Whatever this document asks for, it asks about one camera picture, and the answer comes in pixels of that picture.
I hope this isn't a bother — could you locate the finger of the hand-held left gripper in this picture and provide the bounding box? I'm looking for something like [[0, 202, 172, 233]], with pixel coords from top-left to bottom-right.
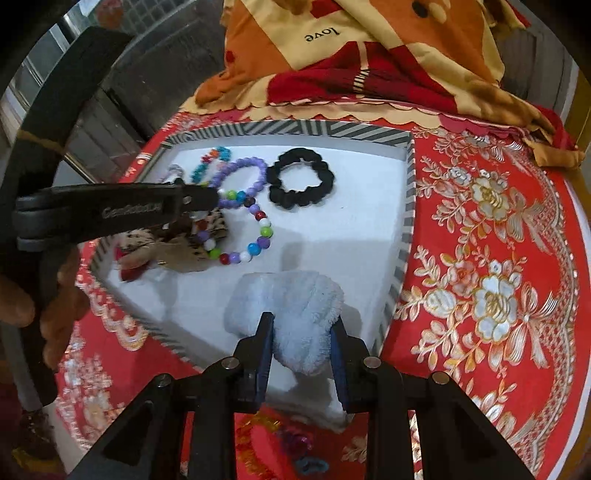
[[14, 181, 220, 246]]

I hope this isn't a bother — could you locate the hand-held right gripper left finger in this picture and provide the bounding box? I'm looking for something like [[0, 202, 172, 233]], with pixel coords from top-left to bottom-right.
[[67, 311, 275, 480]]

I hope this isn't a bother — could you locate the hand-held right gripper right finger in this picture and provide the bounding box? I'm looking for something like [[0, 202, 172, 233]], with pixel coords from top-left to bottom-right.
[[330, 318, 536, 480]]

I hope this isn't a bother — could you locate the white fluffy scrunchie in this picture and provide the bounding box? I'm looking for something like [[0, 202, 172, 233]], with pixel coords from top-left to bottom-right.
[[224, 271, 348, 432]]

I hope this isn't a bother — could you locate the leopard print scrunchie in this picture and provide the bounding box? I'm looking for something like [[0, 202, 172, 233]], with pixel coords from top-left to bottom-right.
[[115, 208, 229, 273]]

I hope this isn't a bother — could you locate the multicolour spiral scrunchie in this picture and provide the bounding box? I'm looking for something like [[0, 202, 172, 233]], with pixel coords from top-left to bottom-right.
[[191, 146, 232, 185]]

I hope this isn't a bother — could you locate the white tray with striped rim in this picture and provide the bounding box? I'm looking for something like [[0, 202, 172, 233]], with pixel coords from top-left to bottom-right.
[[90, 120, 416, 370]]

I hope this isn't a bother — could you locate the person's left hand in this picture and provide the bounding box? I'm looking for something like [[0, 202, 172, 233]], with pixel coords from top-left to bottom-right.
[[0, 244, 93, 370]]

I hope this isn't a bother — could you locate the red embroidered floral tablecloth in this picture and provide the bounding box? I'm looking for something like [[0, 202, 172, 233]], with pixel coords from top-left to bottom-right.
[[55, 108, 580, 480]]

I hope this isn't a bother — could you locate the black scrunchie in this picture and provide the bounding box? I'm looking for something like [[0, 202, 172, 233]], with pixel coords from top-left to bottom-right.
[[268, 148, 338, 212]]

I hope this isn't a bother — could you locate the orange red patterned blanket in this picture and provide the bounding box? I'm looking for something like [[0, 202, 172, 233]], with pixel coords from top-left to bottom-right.
[[193, 0, 585, 168]]

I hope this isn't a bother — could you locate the red fabric hair tie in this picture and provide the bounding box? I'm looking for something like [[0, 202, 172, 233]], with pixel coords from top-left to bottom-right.
[[117, 249, 149, 282]]

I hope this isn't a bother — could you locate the orange bead bracelet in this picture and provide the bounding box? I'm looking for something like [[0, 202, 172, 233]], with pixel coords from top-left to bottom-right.
[[235, 413, 282, 476]]

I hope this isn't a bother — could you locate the purple sparkly hair tie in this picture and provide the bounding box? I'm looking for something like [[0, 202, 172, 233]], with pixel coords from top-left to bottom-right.
[[281, 429, 315, 457]]

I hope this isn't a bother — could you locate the blue hair tie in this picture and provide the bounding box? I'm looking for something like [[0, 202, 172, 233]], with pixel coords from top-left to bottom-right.
[[295, 455, 328, 476]]

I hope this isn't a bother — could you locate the multicolour bead bracelet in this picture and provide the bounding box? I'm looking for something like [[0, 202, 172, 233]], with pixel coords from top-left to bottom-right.
[[194, 187, 273, 266]]

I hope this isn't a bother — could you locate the purple bead bracelet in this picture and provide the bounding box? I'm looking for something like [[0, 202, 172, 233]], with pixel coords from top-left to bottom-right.
[[208, 157, 269, 210]]

